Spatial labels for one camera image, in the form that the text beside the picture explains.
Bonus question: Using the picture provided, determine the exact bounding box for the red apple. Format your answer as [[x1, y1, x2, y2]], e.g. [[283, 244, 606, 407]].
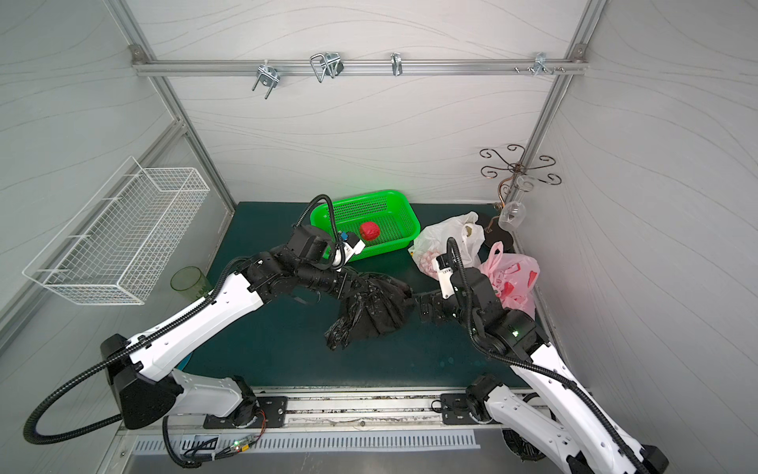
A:
[[359, 221, 381, 242]]

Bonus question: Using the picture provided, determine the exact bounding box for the white printed plastic bag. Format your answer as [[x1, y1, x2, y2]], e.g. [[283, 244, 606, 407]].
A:
[[407, 211, 487, 280]]

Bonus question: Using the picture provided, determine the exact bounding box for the black plastic bag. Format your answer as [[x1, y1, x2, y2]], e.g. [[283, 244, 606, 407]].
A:
[[324, 271, 416, 351]]

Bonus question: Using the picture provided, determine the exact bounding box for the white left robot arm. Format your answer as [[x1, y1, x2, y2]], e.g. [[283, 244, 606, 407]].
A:
[[23, 225, 365, 446]]

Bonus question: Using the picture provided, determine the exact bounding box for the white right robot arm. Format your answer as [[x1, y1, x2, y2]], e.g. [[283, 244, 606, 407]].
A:
[[417, 268, 669, 473]]

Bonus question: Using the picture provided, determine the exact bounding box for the pink plastic bag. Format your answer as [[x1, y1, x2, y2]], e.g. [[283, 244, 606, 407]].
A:
[[480, 242, 540, 319]]

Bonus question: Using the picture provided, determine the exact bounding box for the green plastic basket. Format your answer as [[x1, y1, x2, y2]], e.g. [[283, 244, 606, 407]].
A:
[[333, 191, 422, 262]]

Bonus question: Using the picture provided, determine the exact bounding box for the clear glass on stand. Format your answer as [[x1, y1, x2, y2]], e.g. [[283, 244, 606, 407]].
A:
[[497, 201, 526, 232]]

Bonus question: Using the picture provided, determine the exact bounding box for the green translucent cup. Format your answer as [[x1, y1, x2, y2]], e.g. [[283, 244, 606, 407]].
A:
[[170, 266, 212, 302]]

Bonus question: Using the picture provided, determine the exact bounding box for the bronze curled hook stand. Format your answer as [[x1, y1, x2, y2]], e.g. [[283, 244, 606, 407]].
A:
[[477, 148, 563, 252]]

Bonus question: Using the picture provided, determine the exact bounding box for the metal clamp hook left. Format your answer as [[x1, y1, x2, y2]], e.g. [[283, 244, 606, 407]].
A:
[[252, 62, 280, 100]]

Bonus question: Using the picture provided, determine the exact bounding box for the metal clamp hook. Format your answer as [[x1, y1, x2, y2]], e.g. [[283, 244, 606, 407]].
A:
[[309, 53, 345, 83], [252, 62, 280, 100]]

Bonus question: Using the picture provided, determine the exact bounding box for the metal clamp hook middle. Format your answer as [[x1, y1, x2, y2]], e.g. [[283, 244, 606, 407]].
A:
[[309, 53, 345, 83]]

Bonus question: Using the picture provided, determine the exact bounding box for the small metal hook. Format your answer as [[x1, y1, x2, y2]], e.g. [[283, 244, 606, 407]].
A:
[[390, 53, 403, 77]]

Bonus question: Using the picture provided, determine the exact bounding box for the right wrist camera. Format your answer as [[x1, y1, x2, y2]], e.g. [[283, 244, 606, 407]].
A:
[[434, 254, 456, 300]]

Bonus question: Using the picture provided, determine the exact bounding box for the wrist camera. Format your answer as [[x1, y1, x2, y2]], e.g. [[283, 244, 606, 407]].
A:
[[334, 232, 365, 266], [434, 254, 456, 300]]

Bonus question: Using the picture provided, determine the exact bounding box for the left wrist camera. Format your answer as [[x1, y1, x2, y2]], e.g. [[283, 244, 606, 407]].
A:
[[334, 232, 365, 266]]

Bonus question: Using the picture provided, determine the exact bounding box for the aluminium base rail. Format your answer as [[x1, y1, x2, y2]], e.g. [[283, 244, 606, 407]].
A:
[[117, 387, 605, 434]]

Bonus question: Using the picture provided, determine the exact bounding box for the white wire basket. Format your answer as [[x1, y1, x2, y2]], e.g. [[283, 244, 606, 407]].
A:
[[22, 157, 209, 306]]

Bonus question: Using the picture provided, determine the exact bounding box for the aluminium crossbar rail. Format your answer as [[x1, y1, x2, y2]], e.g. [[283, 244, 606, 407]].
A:
[[132, 56, 589, 77]]

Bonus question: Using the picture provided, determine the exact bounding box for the metal bracket right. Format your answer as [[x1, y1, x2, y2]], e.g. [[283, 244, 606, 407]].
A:
[[513, 53, 565, 76]]

